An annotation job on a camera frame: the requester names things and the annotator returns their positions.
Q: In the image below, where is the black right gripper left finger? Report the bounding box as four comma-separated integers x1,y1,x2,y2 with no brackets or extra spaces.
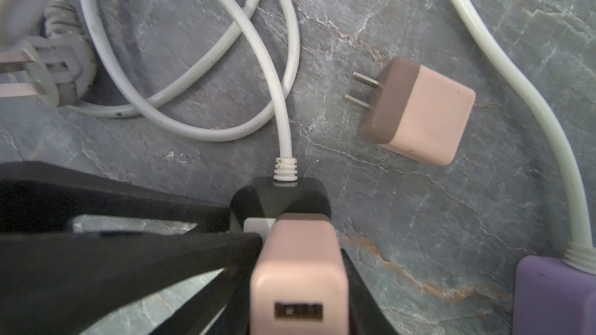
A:
1,161,262,334

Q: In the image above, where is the white power cable with plug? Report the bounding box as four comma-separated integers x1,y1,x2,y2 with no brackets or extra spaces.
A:
0,0,301,185

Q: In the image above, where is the black power strip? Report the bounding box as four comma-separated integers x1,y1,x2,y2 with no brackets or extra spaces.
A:
230,177,332,232

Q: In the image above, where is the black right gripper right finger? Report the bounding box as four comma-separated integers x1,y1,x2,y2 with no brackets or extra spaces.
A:
341,249,399,335

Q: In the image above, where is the long white cable right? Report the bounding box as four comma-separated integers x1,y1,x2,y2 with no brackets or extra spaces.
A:
421,0,596,275

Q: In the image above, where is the pink plug adapter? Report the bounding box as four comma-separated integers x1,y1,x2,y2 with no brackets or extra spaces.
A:
249,212,349,334
345,57,476,166

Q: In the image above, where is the purple power strip far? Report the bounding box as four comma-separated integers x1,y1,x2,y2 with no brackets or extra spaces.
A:
512,256,595,334

